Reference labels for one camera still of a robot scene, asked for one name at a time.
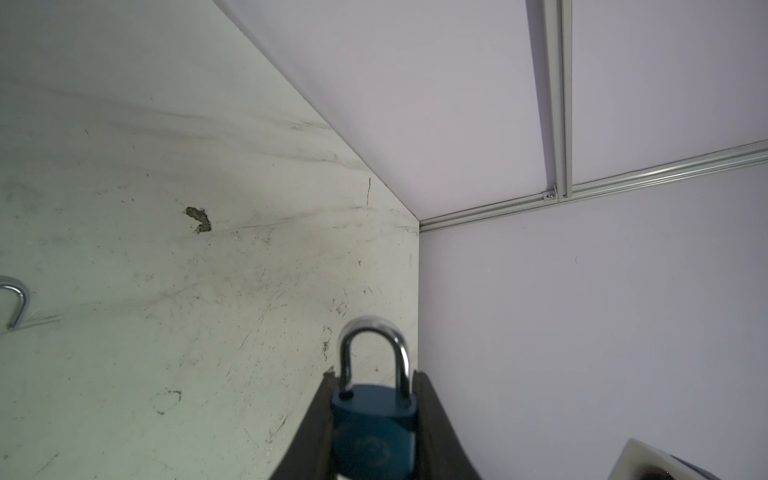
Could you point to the aluminium frame corner post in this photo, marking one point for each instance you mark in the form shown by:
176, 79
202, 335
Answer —
558, 36

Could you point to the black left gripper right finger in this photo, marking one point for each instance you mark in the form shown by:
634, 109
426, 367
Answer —
440, 454

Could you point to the aluminium frame horizontal beam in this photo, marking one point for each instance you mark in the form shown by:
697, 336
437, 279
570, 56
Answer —
753, 154

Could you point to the black padlock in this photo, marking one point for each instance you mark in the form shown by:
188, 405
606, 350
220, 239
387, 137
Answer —
23, 297

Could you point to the small blue padlock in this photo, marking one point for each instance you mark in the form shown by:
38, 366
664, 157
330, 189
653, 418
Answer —
375, 426

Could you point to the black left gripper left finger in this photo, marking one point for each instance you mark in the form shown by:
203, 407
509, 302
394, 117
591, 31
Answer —
309, 456

